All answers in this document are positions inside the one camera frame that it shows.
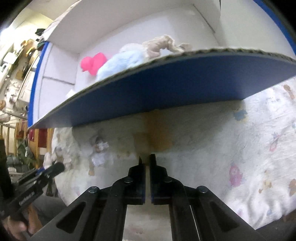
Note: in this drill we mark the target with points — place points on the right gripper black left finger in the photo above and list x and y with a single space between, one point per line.
98 214

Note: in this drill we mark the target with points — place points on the light blue fluffy cloth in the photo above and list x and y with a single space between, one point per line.
129 56

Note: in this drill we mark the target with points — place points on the wooden drying rack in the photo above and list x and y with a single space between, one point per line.
26 144

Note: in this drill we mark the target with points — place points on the blue white cardboard box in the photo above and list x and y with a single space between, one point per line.
239 48

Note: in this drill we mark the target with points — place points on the person's left hand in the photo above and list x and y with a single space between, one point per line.
19 230

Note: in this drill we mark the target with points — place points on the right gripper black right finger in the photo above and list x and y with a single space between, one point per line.
196 213

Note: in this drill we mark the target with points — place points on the orange brown soft block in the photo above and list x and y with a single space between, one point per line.
158 132

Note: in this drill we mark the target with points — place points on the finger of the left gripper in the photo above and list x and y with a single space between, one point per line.
54 170

